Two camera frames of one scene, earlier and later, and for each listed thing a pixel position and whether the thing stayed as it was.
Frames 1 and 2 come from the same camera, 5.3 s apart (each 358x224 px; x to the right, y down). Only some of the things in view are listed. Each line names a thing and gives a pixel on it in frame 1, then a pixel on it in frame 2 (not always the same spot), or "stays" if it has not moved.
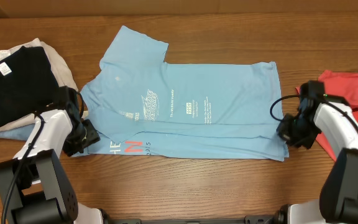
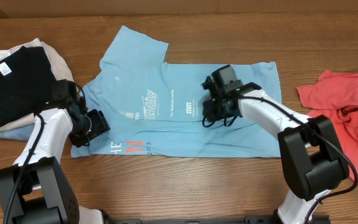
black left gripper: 92,137 -> 100,126
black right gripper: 284,132 -> 212,116
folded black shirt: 18,86 stays
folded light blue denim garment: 20,132 stays
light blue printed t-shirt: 141,106 stays
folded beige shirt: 64,75 stays
